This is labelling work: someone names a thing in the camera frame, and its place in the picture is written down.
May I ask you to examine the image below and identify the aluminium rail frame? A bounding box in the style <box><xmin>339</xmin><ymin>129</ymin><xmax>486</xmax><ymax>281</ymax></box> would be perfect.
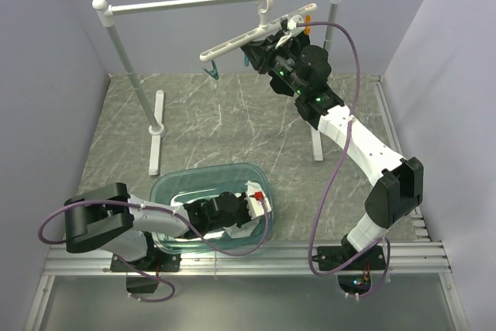
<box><xmin>28</xmin><ymin>73</ymin><xmax>469</xmax><ymax>330</ymax></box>

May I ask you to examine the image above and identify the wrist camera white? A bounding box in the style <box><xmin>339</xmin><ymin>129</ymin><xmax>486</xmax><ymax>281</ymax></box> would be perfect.
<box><xmin>246</xmin><ymin>182</ymin><xmax>272</xmax><ymax>219</ymax></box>
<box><xmin>276</xmin><ymin>14</ymin><xmax>305</xmax><ymax>48</ymax></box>

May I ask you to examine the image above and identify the white underwear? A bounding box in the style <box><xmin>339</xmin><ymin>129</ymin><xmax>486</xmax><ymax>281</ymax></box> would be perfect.
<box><xmin>171</xmin><ymin>181</ymin><xmax>270</xmax><ymax>240</ymax></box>

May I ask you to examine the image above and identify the teal transparent plastic basin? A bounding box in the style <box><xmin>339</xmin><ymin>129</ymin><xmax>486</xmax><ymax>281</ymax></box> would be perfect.
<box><xmin>150</xmin><ymin>163</ymin><xmax>274</xmax><ymax>250</ymax></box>

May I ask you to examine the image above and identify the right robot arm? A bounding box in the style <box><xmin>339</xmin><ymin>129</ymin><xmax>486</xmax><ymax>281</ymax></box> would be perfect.
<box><xmin>241</xmin><ymin>33</ymin><xmax>424</xmax><ymax>269</ymax></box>

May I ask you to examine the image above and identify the white plastic clip hanger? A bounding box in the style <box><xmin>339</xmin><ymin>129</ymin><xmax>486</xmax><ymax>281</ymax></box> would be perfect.
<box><xmin>199</xmin><ymin>0</ymin><xmax>318</xmax><ymax>63</ymax></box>

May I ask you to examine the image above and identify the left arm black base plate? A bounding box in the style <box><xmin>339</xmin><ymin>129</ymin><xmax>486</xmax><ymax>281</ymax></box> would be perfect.
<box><xmin>109</xmin><ymin>249</ymin><xmax>183</xmax><ymax>295</ymax></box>

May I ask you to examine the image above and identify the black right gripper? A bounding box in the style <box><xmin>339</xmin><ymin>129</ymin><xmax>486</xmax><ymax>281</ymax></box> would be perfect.
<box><xmin>240</xmin><ymin>31</ymin><xmax>307</xmax><ymax>97</ymax></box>

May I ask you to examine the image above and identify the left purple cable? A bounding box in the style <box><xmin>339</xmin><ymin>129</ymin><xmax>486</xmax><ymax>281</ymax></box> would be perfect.
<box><xmin>37</xmin><ymin>195</ymin><xmax>270</xmax><ymax>302</ymax></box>

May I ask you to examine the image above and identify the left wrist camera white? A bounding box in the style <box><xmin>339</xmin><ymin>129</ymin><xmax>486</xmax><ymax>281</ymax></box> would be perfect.
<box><xmin>246</xmin><ymin>182</ymin><xmax>272</xmax><ymax>219</ymax></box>

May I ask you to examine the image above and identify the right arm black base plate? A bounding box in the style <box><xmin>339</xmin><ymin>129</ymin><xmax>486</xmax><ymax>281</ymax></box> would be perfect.
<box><xmin>316</xmin><ymin>243</ymin><xmax>390</xmax><ymax>295</ymax></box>

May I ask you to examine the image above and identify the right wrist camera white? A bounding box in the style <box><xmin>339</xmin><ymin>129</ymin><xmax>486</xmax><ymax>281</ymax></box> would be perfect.
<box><xmin>276</xmin><ymin>14</ymin><xmax>305</xmax><ymax>48</ymax></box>

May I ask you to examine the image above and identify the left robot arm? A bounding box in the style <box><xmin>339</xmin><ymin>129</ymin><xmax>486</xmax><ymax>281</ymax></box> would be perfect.
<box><xmin>64</xmin><ymin>183</ymin><xmax>257</xmax><ymax>271</ymax></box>

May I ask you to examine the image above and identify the silver white clothes rack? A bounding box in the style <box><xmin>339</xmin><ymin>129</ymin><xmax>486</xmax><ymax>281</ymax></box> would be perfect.
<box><xmin>92</xmin><ymin>0</ymin><xmax>342</xmax><ymax>176</ymax></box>

